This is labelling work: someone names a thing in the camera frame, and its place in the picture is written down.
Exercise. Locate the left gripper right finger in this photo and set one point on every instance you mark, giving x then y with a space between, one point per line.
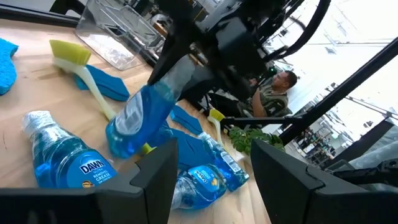
295 199

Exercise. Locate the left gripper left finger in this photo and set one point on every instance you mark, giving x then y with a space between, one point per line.
124 199

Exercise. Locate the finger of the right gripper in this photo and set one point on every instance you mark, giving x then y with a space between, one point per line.
203 74
168 59

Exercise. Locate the green bristle dish brush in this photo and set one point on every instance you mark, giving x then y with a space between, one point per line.
71 54
216 119

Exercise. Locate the blue Dawn dish soap bottle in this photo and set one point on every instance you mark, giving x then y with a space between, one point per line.
146 118
227 163
62 158
199 186

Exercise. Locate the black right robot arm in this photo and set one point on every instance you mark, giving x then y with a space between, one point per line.
248 12

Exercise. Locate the person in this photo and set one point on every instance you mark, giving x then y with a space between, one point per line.
270 99

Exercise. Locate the green artificial plant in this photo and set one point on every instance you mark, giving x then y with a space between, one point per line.
248 140

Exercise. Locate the black frame beam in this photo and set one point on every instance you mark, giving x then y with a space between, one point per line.
342 90

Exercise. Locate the black table rail frame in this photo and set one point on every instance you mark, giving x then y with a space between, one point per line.
37 17

